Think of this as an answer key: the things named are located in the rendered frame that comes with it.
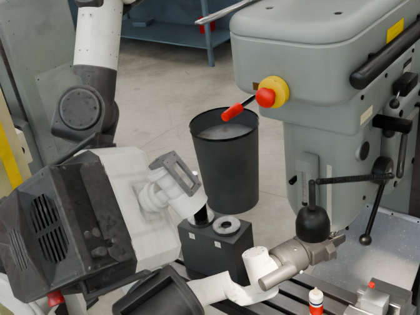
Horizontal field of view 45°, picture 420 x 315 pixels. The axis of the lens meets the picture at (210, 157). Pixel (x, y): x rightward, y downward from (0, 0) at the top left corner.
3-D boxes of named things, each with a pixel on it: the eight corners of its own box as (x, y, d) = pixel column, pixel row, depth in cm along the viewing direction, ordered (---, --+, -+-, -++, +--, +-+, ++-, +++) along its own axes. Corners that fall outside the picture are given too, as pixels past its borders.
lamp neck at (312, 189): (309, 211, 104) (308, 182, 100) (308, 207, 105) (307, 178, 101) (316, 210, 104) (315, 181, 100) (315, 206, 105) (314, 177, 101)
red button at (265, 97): (271, 112, 94) (270, 92, 92) (254, 107, 96) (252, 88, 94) (280, 104, 96) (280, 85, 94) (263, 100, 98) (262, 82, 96)
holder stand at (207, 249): (238, 288, 166) (232, 241, 156) (184, 267, 178) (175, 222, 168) (256, 265, 175) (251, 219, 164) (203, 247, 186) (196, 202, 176)
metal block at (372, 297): (381, 322, 138) (382, 307, 134) (360, 314, 141) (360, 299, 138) (388, 310, 141) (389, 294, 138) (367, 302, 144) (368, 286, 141)
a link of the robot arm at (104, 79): (63, 60, 99) (57, 130, 99) (109, 65, 99) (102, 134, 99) (80, 69, 111) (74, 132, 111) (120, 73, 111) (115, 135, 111)
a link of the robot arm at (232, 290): (277, 284, 133) (227, 300, 133) (267, 254, 131) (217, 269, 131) (281, 295, 126) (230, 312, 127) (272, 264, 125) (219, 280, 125)
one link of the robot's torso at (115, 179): (0, 355, 99) (119, 309, 80) (-51, 193, 105) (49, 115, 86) (109, 307, 123) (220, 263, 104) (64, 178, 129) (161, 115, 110)
